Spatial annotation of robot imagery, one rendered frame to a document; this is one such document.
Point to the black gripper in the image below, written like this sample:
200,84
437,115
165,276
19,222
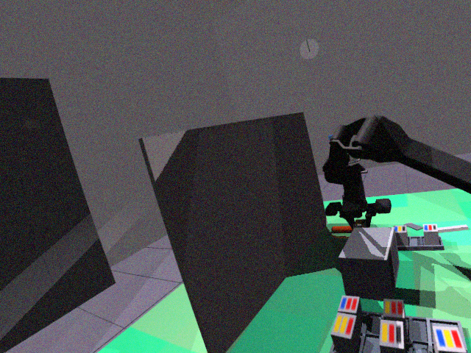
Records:
380,206

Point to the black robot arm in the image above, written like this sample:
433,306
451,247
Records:
382,140

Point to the dark grey flat panel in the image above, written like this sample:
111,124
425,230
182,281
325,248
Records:
241,203

